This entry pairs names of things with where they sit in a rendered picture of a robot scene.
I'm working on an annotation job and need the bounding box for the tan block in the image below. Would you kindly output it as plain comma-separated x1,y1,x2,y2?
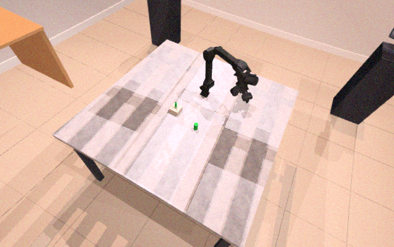
169,103,183,116

